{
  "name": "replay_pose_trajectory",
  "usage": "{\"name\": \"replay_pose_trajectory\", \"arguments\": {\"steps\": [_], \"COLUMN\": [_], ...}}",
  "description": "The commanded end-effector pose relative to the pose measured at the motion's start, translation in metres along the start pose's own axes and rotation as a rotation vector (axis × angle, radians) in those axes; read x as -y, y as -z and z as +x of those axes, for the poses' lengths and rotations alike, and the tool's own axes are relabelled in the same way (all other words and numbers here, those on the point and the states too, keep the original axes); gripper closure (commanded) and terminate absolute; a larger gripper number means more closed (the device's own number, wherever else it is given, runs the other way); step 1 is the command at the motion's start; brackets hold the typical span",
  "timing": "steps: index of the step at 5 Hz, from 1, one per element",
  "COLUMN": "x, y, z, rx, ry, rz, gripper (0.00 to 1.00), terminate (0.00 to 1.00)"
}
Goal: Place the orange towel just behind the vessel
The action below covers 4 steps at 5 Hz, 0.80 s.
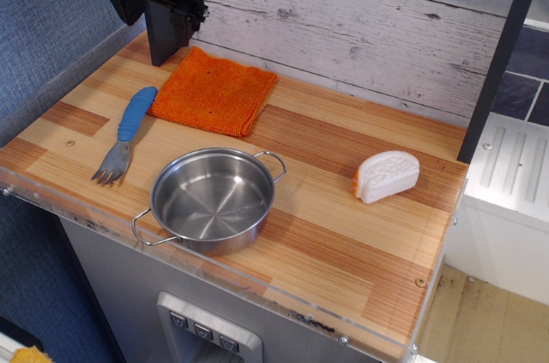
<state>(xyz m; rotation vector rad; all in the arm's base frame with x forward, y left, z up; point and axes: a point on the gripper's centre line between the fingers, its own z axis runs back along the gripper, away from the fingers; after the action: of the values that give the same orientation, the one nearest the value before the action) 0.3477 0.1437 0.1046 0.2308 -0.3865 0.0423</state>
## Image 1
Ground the orange knitted towel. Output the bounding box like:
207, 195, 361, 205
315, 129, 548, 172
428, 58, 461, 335
148, 47, 278, 137

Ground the white toy cheese wedge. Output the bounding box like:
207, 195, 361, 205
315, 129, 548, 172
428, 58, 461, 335
352, 150, 420, 204

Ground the stainless steel pot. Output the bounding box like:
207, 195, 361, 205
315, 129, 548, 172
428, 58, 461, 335
131, 148, 287, 256

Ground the clear acrylic edge guard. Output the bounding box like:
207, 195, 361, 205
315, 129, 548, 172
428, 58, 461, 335
1, 156, 468, 362

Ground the silver dispenser control panel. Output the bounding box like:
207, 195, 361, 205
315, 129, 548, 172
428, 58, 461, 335
157, 292, 263, 362

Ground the yellow object at corner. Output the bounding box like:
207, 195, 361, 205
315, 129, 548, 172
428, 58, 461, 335
9, 347, 53, 363

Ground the white grooved cabinet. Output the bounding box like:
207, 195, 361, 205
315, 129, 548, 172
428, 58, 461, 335
444, 113, 548, 303

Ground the dark left post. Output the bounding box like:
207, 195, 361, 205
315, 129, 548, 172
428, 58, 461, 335
145, 1, 180, 66

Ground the dark post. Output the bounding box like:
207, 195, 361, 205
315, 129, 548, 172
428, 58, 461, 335
457, 0, 532, 164
145, 1, 180, 66

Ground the blue handled metal fork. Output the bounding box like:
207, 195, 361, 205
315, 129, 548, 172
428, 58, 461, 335
91, 87, 158, 185

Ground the dark right post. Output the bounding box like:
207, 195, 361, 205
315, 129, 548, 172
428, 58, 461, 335
457, 0, 532, 164

